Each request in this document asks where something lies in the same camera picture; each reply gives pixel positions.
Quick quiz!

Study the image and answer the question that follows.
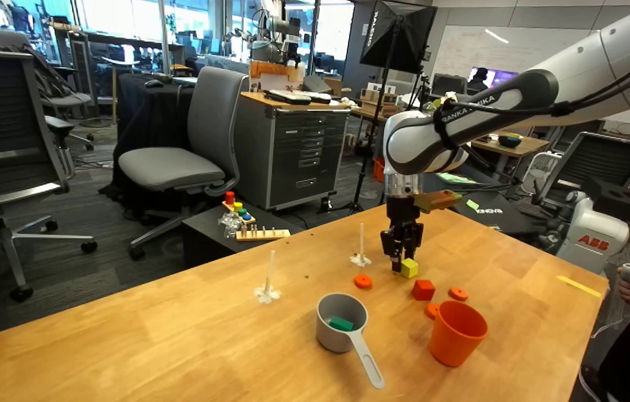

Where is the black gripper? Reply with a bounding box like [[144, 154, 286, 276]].
[[383, 195, 423, 271]]

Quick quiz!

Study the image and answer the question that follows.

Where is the green square toy block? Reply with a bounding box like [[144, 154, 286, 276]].
[[329, 317, 356, 331]]

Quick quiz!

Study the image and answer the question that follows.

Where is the yellow square toy block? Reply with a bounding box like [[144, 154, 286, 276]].
[[400, 258, 420, 279]]

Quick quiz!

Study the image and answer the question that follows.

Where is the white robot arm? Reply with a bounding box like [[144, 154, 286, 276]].
[[381, 12, 630, 271]]

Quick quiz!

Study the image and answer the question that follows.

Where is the white ABB robot base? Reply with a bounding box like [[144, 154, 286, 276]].
[[557, 189, 630, 275]]

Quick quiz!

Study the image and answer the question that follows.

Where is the red square toy block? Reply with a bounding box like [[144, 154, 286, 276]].
[[411, 279, 435, 302]]

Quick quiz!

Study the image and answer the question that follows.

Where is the white peg stand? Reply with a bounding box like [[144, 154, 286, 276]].
[[255, 252, 281, 304], [350, 223, 372, 268]]

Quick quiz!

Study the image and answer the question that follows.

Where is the orange round disc toy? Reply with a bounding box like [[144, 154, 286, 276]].
[[353, 275, 373, 290], [424, 304, 441, 319], [450, 286, 469, 302]]

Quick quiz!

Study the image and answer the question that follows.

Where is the grey measuring cup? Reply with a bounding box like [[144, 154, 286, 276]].
[[315, 291, 385, 389]]

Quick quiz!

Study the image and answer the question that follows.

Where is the orange plastic cup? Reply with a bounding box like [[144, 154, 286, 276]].
[[429, 302, 489, 369]]

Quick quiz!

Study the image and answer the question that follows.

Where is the grey metal drawer cabinet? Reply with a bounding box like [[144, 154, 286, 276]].
[[234, 90, 349, 210]]

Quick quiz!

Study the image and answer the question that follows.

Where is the colourful wooden stacking toy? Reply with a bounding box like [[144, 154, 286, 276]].
[[219, 189, 290, 240]]

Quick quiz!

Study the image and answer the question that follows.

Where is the yellow tape strip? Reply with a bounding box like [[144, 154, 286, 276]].
[[557, 275, 603, 299]]

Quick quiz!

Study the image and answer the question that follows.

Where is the black low side table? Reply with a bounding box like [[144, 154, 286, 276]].
[[181, 204, 300, 266]]

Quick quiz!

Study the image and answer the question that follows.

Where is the grey office chair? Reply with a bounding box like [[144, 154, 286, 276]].
[[119, 66, 247, 258]]

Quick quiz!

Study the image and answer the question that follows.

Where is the black softbox light stand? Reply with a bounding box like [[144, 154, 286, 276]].
[[349, 0, 439, 210]]

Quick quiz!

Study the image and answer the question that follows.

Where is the black mesh office chair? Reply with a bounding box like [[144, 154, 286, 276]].
[[0, 51, 99, 302]]

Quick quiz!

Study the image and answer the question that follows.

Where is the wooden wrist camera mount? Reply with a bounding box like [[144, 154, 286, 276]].
[[413, 189, 460, 214]]

